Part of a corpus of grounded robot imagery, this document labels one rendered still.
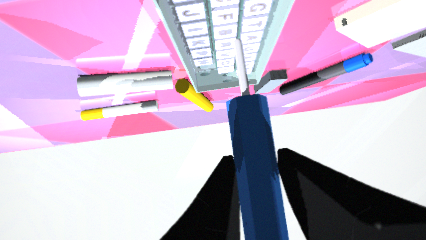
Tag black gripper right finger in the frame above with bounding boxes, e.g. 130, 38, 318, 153
277, 148, 426, 240

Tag grey keyboard with white letter keys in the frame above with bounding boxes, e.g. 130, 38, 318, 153
151, 0, 296, 93

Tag blue stylus with white tip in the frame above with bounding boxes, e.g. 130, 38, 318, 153
226, 38, 289, 240

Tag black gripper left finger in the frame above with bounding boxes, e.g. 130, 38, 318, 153
159, 155, 241, 240

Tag white sheet of paper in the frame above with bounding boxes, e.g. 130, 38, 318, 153
392, 29, 426, 57

